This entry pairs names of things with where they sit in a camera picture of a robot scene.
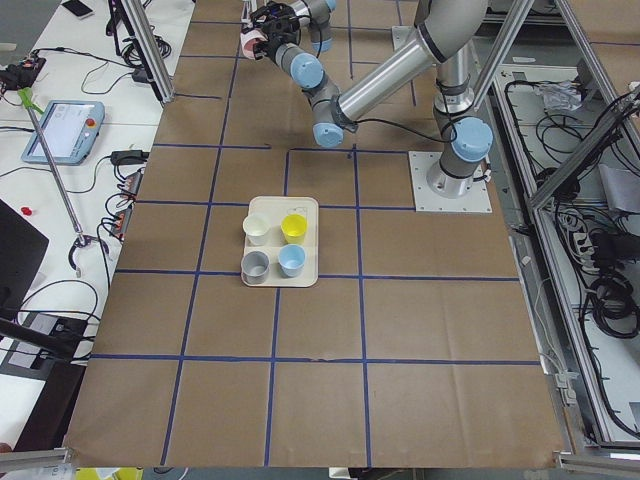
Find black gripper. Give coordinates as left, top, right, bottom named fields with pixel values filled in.
left=252, top=30, right=298, bottom=61
left=250, top=1, right=300, bottom=33

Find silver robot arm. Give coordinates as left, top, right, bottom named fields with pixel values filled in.
left=242, top=1, right=493, bottom=199
left=248, top=1, right=336, bottom=56

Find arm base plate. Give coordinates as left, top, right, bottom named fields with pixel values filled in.
left=391, top=25, right=416, bottom=51
left=408, top=151, right=492, bottom=214

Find white plastic cup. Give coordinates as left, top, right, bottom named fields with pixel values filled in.
left=242, top=213, right=271, bottom=246

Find yellow plastic cup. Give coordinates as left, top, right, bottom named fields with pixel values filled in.
left=280, top=213, right=308, bottom=245

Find grey plastic cup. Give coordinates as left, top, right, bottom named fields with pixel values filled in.
left=241, top=251, right=270, bottom=286

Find white wire cup rack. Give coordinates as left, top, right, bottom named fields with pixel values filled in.
left=241, top=0, right=255, bottom=25

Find green handled reach tool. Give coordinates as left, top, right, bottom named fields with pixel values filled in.
left=17, top=87, right=84, bottom=242

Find blue teach pendant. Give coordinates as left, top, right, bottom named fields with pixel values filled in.
left=36, top=100, right=105, bottom=165

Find cream plastic tray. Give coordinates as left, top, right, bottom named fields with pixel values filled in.
left=243, top=196, right=319, bottom=288

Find aluminium frame post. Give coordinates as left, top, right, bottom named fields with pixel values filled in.
left=118, top=0, right=175, bottom=105

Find pink plastic cup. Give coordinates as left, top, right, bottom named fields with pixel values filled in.
left=240, top=29, right=267, bottom=60

